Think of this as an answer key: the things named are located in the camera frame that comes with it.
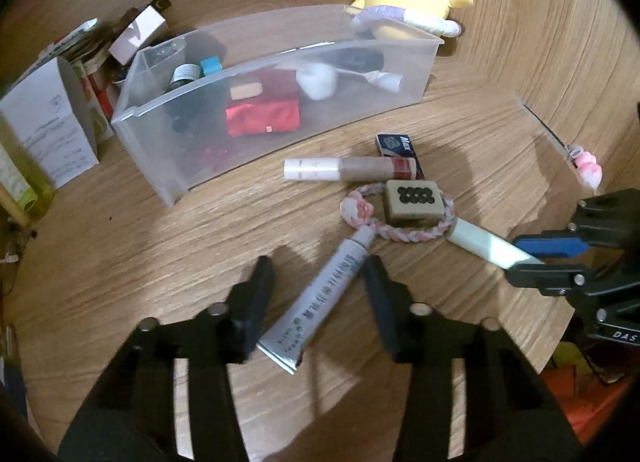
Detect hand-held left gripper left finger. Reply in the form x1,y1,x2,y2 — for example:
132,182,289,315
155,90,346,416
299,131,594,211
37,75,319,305
57,256,276,462

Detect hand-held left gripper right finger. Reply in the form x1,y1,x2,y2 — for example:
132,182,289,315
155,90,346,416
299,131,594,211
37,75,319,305
360,256,587,462

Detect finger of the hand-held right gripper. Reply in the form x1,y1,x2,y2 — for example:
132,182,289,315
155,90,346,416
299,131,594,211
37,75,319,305
511,231,591,261
504,262,603,299

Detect pale green tube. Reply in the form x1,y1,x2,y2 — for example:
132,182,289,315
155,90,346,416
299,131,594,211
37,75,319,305
447,218,545,271

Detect white ointment tube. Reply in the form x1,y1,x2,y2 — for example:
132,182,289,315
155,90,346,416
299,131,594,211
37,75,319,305
257,226,376,374

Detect clear plastic storage bin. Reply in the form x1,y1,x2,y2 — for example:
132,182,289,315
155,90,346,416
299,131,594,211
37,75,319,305
111,4,445,208

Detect red foil tea packet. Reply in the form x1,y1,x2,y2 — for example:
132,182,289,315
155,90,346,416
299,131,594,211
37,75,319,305
224,70,302,137

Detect dark green glass bottle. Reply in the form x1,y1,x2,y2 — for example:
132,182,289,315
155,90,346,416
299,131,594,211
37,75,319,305
166,64,204,134

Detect small white jar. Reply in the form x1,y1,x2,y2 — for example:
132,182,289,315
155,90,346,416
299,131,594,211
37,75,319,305
295,63,335,101

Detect small dark bottle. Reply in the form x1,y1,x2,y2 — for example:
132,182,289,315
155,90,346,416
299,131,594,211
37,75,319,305
336,47,387,74

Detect pink paw shaped toy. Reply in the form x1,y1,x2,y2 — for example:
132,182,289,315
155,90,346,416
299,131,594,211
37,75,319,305
569,144,604,189

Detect mahjong tile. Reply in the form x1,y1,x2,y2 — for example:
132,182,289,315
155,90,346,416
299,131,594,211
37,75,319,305
383,180,445,227

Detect orange cloth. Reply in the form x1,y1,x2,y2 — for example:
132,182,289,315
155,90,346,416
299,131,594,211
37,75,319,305
544,356,632,445

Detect white capped lip gloss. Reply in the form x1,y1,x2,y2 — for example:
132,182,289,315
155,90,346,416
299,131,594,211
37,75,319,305
283,156,419,182

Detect dark blue small packet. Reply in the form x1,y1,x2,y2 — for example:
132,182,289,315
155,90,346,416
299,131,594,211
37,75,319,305
375,133,426,181

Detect beige block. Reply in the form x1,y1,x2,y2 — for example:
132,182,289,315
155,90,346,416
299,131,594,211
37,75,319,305
229,83,264,101

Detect colourful fruit print box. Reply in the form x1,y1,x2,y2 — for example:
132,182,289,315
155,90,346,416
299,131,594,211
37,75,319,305
72,59,117,144

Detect green spray bottle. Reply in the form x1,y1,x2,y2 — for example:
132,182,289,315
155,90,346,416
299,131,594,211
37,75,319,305
0,117,55,219

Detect white paper note box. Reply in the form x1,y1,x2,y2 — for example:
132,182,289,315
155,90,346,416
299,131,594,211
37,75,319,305
0,56,99,189

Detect small white cardboard box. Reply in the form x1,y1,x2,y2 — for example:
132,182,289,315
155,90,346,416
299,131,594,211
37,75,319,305
108,5,169,65

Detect stack of booklets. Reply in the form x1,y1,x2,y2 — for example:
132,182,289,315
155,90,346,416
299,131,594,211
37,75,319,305
39,18,117,69

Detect pink and white braided rope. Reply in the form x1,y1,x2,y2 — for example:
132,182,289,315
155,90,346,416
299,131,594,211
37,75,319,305
339,181,456,244

